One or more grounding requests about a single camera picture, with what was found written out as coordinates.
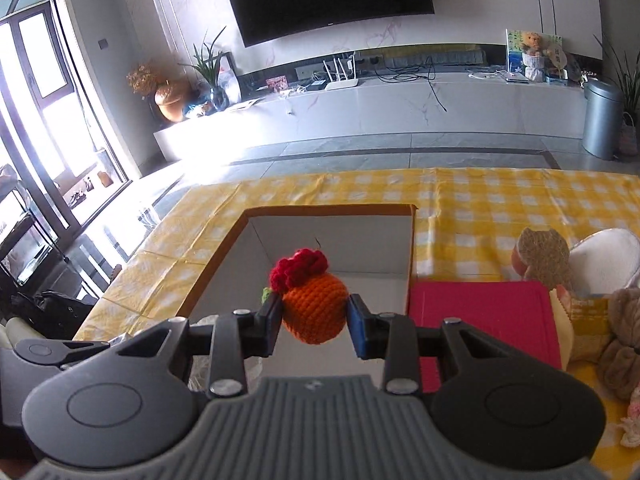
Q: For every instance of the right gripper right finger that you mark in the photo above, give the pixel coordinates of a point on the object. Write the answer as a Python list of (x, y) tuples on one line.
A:
[(390, 337)]

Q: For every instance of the brown red sponge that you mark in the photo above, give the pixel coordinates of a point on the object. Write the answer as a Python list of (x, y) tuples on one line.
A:
[(542, 256)]

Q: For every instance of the orange crochet fruit toy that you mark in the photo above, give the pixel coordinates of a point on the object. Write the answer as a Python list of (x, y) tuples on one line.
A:
[(314, 300)]

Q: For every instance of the white round cloth pad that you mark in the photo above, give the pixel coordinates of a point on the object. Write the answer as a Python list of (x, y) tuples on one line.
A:
[(604, 262)]

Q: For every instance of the green plant in vase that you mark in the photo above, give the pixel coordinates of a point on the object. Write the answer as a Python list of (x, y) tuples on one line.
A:
[(206, 62)]

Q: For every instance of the pink white crochet toy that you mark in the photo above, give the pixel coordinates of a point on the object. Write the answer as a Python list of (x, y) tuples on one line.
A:
[(630, 424)]

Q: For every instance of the acorn shaped jar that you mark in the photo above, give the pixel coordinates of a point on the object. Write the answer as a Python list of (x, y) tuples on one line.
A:
[(171, 97)]

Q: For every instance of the teddy bear figure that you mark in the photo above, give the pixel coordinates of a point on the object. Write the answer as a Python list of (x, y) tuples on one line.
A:
[(533, 56)]

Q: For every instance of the floor plant by trash can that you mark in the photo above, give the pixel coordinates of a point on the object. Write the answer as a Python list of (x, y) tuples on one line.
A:
[(626, 71)]

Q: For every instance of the grey metal trash can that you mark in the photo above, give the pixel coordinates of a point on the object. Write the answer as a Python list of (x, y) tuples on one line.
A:
[(604, 116)]

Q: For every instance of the white tv console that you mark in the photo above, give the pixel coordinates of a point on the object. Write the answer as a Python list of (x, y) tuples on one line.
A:
[(452, 102)]

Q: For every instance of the white wifi router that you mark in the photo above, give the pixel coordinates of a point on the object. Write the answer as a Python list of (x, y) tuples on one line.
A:
[(340, 73)]

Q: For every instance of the orange white storage box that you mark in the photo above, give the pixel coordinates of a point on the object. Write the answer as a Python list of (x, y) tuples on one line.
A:
[(369, 248)]

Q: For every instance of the yellow checkered tablecloth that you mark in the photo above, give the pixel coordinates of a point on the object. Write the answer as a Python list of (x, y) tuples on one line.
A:
[(465, 225)]

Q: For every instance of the brown plush towel bundle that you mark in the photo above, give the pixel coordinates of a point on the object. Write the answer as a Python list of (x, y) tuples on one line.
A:
[(618, 367)]

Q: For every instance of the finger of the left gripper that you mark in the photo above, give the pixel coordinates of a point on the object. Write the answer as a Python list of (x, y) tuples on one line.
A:
[(51, 352)]

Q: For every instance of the red flat box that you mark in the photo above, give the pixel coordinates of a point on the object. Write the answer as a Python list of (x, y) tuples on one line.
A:
[(517, 313)]

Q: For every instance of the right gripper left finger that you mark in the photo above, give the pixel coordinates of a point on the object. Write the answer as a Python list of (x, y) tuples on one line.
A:
[(236, 337)]

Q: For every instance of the dried flower bouquet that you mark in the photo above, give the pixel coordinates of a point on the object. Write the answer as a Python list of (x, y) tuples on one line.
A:
[(143, 80)]

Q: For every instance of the yellow snack packet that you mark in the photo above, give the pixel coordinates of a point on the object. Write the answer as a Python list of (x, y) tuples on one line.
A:
[(581, 325)]

